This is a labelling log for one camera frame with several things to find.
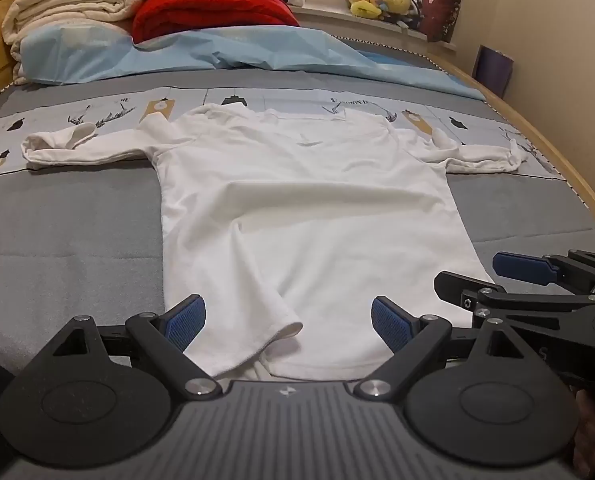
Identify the white long-sleeved shirt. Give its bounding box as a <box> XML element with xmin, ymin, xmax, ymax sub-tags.
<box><xmin>21</xmin><ymin>102</ymin><xmax>524</xmax><ymax>381</ymax></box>

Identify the cream folded blanket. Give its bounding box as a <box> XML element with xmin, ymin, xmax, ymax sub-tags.
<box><xmin>1</xmin><ymin>0</ymin><xmax>144</xmax><ymax>86</ymax></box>

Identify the light blue duvet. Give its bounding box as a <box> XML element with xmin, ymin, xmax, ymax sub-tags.
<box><xmin>20</xmin><ymin>24</ymin><xmax>489</xmax><ymax>102</ymax></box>

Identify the grey printed bed sheet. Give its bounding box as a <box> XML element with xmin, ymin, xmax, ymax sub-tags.
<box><xmin>0</xmin><ymin>35</ymin><xmax>595</xmax><ymax>381</ymax></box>

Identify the red quilt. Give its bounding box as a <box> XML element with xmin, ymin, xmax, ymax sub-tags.
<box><xmin>131</xmin><ymin>0</ymin><xmax>303</xmax><ymax>44</ymax></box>

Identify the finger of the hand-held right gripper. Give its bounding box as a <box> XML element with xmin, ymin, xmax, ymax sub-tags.
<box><xmin>492</xmin><ymin>249</ymin><xmax>595</xmax><ymax>293</ymax></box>
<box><xmin>434</xmin><ymin>270</ymin><xmax>595</xmax><ymax>322</ymax></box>

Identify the yellow bear plush toy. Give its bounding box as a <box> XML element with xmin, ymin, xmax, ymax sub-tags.
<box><xmin>377</xmin><ymin>0</ymin><xmax>412</xmax><ymax>17</ymax></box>

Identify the dark red cushion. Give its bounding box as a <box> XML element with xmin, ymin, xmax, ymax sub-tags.
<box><xmin>420</xmin><ymin>0</ymin><xmax>463</xmax><ymax>44</ymax></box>

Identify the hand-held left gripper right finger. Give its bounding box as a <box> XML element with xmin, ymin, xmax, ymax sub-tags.
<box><xmin>353</xmin><ymin>296</ymin><xmax>531</xmax><ymax>401</ymax></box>

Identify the white windowsill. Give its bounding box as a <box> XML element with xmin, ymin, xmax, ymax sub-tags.
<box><xmin>291</xmin><ymin>4</ymin><xmax>459</xmax><ymax>53</ymax></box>

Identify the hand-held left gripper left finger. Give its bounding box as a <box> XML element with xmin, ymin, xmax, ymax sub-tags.
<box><xmin>36</xmin><ymin>294</ymin><xmax>223</xmax><ymax>402</ymax></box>

